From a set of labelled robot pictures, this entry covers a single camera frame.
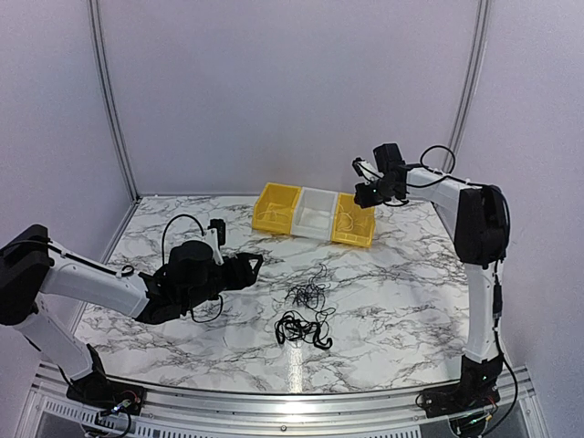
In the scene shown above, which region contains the white thin cable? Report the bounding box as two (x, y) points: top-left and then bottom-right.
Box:
(257, 205), (293, 227)
(336, 207), (373, 234)

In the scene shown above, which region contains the thin black cable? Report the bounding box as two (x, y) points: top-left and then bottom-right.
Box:
(283, 262), (338, 316)

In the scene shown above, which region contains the left yellow plastic bin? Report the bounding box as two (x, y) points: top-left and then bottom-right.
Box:
(252, 182), (301, 235)

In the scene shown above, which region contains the left aluminium corner post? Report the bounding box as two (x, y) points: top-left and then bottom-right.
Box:
(87, 0), (141, 203)

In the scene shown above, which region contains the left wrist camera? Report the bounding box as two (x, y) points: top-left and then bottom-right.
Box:
(204, 218), (226, 266)

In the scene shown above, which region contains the right aluminium corner post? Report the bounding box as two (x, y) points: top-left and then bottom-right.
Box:
(441, 0), (492, 170)

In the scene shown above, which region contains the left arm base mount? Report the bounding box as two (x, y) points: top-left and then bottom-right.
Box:
(61, 346), (146, 415)

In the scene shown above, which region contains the yellow plastic bin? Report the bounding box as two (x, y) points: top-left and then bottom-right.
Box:
(252, 182), (301, 235)
(331, 193), (376, 248)

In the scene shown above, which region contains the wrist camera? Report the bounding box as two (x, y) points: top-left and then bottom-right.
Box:
(351, 157), (382, 182)
(204, 218), (226, 266)

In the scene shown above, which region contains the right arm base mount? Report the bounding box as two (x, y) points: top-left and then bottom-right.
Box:
(415, 355), (504, 418)

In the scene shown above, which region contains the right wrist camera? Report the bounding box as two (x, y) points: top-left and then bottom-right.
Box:
(351, 157), (382, 182)

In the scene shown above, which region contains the right yellow plastic bin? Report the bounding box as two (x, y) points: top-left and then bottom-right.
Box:
(331, 193), (376, 248)

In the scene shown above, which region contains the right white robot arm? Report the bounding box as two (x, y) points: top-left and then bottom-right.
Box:
(352, 143), (510, 409)

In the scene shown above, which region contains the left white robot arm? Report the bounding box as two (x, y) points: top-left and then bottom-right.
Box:
(1, 220), (264, 406)

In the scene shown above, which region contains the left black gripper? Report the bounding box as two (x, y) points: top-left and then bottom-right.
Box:
(182, 253), (264, 312)

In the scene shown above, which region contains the white plastic bin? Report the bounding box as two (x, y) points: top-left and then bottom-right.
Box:
(290, 187), (339, 241)

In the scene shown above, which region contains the aluminium front rail frame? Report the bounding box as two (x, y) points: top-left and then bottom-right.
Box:
(15, 362), (550, 437)

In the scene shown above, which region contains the aluminium corner post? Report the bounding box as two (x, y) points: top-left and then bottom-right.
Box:
(441, 0), (492, 170)
(87, 0), (141, 203)

